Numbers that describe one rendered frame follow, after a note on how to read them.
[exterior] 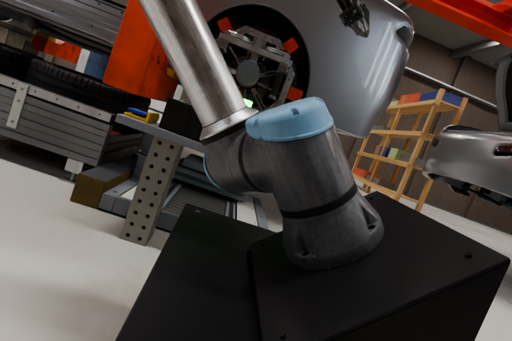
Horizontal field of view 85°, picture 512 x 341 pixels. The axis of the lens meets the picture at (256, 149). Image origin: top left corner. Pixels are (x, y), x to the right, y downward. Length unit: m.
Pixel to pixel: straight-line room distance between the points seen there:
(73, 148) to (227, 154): 1.12
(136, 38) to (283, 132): 1.09
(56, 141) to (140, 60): 0.57
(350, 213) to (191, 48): 0.43
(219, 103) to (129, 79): 0.86
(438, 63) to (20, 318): 14.47
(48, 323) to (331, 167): 0.71
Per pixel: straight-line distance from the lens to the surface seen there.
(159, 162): 1.10
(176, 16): 0.63
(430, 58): 14.40
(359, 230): 0.50
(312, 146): 0.45
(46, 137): 1.67
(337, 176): 0.48
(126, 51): 1.44
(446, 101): 6.62
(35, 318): 0.89
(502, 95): 4.90
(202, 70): 0.60
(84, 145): 1.59
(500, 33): 5.41
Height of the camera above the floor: 0.58
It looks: 4 degrees down
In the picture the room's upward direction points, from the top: 20 degrees clockwise
